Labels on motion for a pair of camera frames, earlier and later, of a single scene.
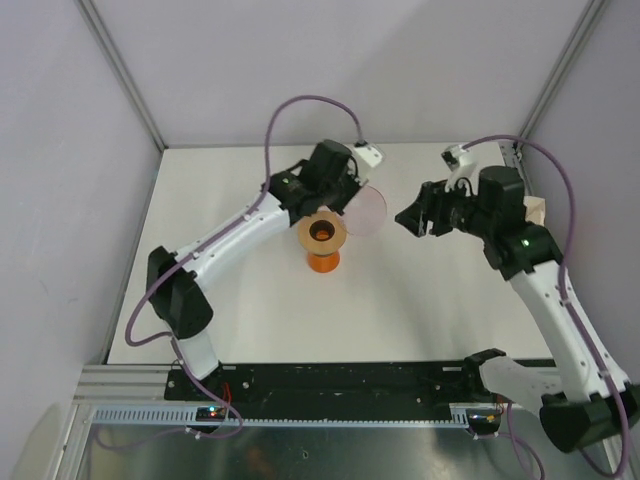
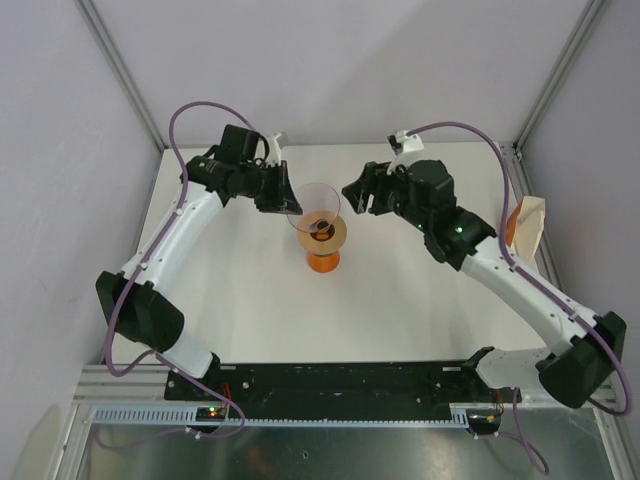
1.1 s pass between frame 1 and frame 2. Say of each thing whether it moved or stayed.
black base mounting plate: stayed
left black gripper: moved
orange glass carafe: stayed
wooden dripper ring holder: stayed
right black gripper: moved
